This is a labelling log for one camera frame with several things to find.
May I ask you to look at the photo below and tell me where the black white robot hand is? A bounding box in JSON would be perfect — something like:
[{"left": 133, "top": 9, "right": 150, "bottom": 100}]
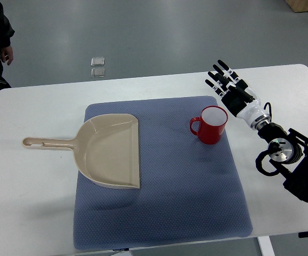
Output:
[{"left": 205, "top": 60, "right": 271, "bottom": 131}]

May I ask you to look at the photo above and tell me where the red cup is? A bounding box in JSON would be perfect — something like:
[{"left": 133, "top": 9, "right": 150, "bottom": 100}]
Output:
[{"left": 189, "top": 105, "right": 228, "bottom": 145}]

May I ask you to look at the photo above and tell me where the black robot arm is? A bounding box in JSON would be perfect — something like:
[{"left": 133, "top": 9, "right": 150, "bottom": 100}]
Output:
[{"left": 255, "top": 119, "right": 308, "bottom": 203}]

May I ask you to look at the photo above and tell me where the beige plastic dustpan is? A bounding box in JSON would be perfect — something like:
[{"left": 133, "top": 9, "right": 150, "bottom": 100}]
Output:
[{"left": 22, "top": 114, "right": 141, "bottom": 189}]

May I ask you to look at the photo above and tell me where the wooden box corner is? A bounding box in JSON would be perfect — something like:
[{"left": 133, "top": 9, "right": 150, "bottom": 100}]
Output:
[{"left": 285, "top": 0, "right": 308, "bottom": 13}]

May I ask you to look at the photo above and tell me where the upper metal floor plate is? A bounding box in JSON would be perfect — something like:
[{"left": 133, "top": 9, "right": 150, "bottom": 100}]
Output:
[{"left": 91, "top": 57, "right": 105, "bottom": 67}]

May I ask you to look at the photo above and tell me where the white table leg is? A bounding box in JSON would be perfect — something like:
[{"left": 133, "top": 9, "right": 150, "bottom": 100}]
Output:
[{"left": 257, "top": 236, "right": 275, "bottom": 256}]

